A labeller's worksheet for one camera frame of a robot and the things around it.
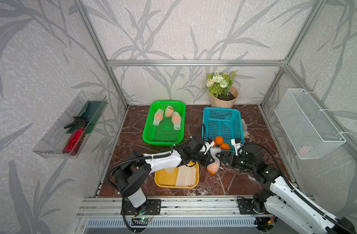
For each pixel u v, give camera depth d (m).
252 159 0.60
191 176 0.81
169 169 0.83
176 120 1.02
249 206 0.73
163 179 0.82
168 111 1.08
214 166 0.81
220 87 0.93
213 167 0.80
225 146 0.89
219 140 0.93
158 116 1.05
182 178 0.80
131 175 0.44
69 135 0.64
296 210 0.47
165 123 1.08
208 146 0.76
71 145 0.57
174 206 0.75
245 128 1.05
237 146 0.72
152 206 0.73
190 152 0.66
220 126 1.08
